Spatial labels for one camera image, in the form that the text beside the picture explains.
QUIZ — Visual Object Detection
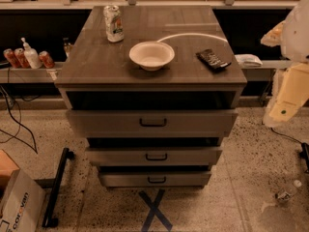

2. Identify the red can right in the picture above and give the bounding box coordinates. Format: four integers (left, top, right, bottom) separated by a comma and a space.
39, 51, 55, 69

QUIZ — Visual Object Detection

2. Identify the small glass bottle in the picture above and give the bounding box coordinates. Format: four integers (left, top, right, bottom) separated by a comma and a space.
63, 38, 72, 57

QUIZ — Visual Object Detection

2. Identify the black floor cable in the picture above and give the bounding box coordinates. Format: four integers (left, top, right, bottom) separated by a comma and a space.
269, 127, 303, 145
0, 84, 39, 155

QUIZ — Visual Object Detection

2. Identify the white folded cloth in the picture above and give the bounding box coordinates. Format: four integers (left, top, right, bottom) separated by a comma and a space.
235, 54, 263, 67

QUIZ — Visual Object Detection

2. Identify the black object right edge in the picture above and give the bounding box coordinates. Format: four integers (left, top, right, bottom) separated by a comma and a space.
299, 143, 309, 173

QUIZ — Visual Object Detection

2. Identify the white green drink can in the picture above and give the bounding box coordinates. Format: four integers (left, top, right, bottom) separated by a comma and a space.
103, 5, 125, 43

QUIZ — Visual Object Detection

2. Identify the black snack bag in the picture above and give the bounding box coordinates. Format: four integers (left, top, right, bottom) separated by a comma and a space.
196, 49, 231, 73

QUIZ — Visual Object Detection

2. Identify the white bowl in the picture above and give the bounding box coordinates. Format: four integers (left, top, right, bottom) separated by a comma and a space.
129, 42, 175, 72

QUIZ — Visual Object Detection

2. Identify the grey drawer cabinet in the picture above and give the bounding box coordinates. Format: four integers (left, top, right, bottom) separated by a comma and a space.
55, 5, 246, 174

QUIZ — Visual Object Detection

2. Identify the grey drawer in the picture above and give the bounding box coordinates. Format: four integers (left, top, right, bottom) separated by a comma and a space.
66, 109, 238, 138
86, 147, 222, 166
98, 171, 211, 188

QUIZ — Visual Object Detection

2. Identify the black floor cable right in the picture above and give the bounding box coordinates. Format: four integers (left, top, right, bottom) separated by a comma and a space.
269, 127, 303, 145

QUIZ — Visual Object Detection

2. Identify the black floor cable left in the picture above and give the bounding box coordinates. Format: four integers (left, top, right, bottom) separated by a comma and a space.
0, 84, 39, 155

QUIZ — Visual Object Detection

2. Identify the clear plastic bottle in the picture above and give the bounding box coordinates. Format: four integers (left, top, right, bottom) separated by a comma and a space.
275, 180, 302, 203

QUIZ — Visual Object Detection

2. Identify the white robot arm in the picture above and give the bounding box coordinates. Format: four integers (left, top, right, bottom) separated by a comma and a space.
261, 0, 309, 128

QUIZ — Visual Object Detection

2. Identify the white pump bottle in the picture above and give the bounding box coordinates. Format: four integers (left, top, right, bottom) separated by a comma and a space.
21, 38, 42, 69

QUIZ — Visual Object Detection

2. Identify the cardboard box with print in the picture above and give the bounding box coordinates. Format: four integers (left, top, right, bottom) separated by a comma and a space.
0, 150, 45, 232

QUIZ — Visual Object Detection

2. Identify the black metal bar stand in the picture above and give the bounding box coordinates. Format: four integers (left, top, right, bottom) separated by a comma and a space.
42, 148, 74, 228

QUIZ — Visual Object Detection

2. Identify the red can middle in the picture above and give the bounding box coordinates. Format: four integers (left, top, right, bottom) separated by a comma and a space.
14, 48, 30, 69

